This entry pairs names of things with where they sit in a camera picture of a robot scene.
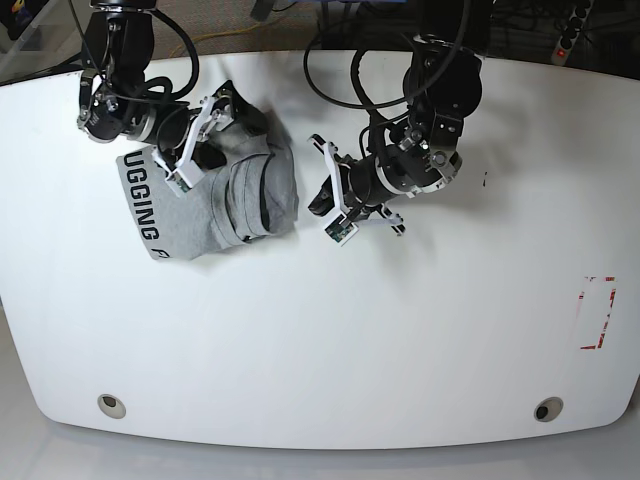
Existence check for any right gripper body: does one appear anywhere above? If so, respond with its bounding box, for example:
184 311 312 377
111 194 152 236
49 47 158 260
149 107 200 158

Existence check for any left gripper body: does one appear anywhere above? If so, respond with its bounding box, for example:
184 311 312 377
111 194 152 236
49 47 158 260
344 155 395 208

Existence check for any grey T-shirt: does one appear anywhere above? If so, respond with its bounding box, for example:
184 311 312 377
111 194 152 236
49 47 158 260
116 111 299 260

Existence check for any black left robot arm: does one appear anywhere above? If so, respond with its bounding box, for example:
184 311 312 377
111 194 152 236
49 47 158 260
335 34 489 221

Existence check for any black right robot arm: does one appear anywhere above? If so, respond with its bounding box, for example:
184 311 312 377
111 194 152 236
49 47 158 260
77 1 269 177

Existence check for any power strip with red light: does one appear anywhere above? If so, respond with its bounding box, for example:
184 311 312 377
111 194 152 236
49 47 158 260
550 0 594 66

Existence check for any red tape rectangle marking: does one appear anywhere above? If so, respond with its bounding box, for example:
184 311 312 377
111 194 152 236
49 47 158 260
575 276 617 351

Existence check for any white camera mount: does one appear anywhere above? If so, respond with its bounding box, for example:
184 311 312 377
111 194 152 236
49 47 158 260
305 133 407 250
151 80 236 197

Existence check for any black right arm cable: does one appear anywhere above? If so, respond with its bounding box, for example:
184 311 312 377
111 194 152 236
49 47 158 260
67 0 202 109

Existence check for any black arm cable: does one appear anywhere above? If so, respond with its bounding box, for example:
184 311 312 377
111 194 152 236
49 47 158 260
302 0 474 156
67 0 202 109

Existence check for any yellow cable on floor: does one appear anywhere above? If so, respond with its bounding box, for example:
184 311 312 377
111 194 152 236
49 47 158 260
169 22 261 59

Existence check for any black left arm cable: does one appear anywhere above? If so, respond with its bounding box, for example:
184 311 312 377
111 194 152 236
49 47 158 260
302 0 474 156

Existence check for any left table cable grommet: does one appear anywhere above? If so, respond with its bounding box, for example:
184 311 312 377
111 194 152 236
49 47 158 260
97 394 126 420

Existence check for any table cable grommet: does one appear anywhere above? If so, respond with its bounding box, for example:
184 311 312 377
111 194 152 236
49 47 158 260
97 394 126 420
533 397 564 423

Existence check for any right table cable grommet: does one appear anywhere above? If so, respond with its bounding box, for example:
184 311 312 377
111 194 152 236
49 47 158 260
533 397 564 423

